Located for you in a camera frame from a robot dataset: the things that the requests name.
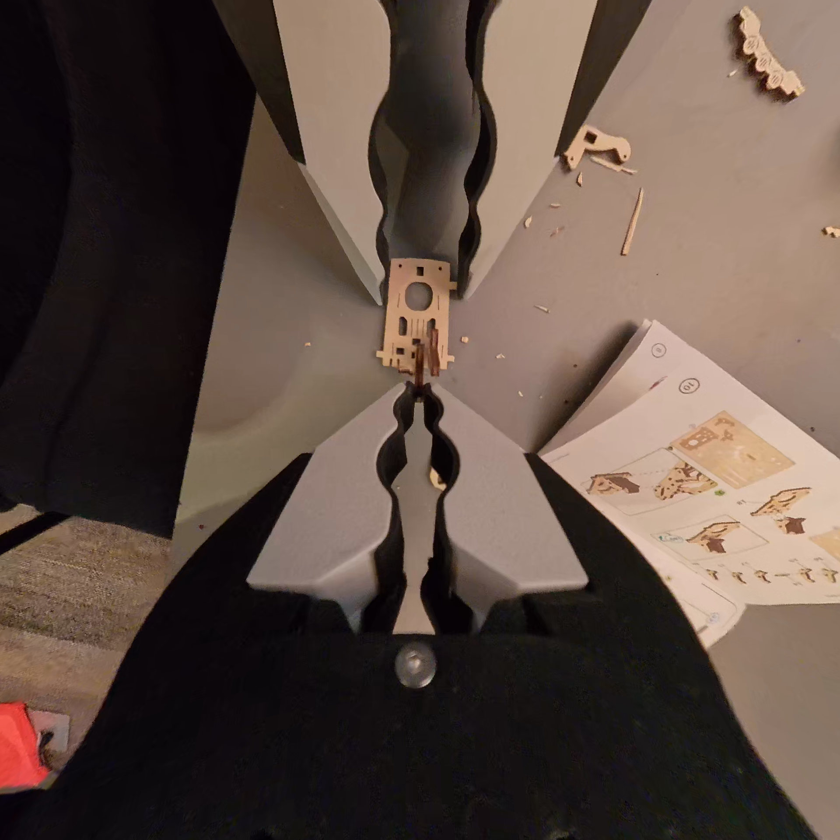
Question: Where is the red object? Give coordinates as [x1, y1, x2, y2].
[0, 702, 59, 792]

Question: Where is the wooden plate with round hole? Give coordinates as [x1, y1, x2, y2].
[376, 258, 458, 375]

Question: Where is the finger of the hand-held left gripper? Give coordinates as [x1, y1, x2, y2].
[272, 0, 403, 307]
[457, 0, 601, 301]

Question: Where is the small dark wooden part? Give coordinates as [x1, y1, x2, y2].
[412, 328, 442, 396]

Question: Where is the thin wooden stick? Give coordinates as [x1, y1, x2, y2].
[621, 188, 645, 257]

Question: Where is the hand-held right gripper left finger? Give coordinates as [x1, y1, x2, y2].
[246, 382, 412, 634]

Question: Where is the honeycomb-edged wooden strip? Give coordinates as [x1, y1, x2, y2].
[733, 7, 805, 103]

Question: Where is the instruction booklet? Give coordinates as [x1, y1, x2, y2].
[538, 319, 840, 648]

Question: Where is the curved wooden model part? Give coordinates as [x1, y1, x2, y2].
[561, 125, 637, 175]

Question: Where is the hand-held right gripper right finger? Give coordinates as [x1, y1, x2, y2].
[420, 382, 589, 634]

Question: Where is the black cloth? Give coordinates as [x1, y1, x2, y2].
[0, 0, 257, 540]

